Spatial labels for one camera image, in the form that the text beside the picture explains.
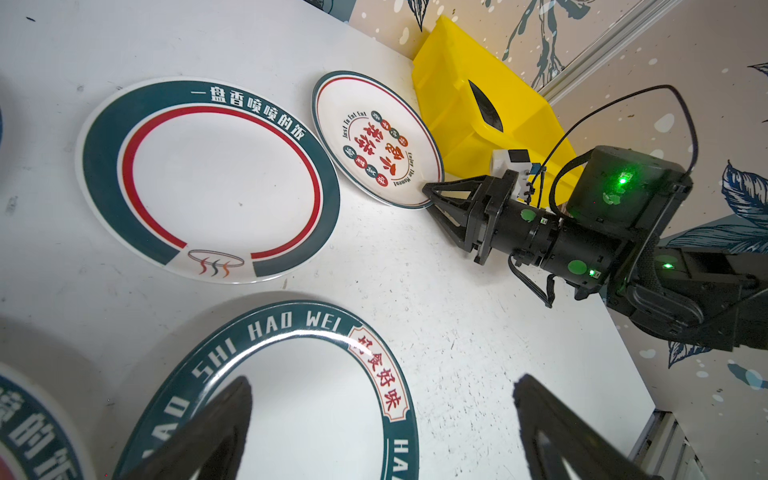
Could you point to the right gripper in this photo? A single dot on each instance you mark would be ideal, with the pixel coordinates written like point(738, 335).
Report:
point(505, 224)

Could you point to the white plate red green rim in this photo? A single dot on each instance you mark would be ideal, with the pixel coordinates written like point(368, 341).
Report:
point(38, 438)

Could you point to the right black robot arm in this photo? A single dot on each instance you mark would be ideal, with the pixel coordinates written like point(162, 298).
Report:
point(607, 240)

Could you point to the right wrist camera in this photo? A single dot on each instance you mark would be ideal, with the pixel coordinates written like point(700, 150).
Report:
point(518, 161)

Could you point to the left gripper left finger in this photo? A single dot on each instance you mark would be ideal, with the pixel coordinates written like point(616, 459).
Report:
point(210, 446)

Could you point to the yellow plastic bin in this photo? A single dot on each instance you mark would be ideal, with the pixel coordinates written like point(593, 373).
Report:
point(474, 105)

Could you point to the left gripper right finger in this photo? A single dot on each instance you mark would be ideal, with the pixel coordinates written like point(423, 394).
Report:
point(560, 445)

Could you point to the white plate green rim lettered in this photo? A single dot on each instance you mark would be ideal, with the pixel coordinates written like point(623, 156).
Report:
point(329, 398)

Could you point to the white plate red characters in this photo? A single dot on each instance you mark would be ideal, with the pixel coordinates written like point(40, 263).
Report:
point(376, 139)

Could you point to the black plate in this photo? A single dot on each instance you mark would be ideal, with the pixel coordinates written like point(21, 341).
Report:
point(487, 110)

